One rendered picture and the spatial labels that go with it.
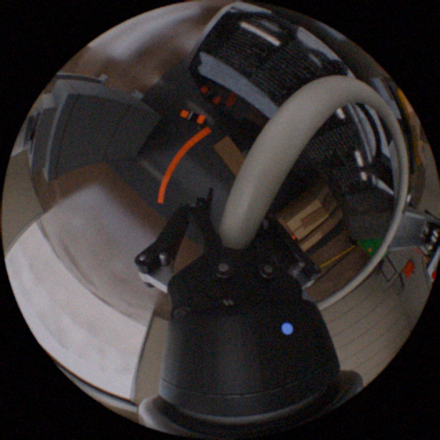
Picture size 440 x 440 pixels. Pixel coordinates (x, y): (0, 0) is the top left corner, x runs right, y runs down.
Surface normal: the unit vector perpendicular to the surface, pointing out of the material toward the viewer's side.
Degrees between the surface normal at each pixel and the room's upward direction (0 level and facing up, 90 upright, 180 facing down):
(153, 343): 90
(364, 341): 90
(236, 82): 45
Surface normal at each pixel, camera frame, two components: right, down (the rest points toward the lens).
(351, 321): -0.70, -0.64
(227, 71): -0.50, 0.79
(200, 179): -0.04, 0.49
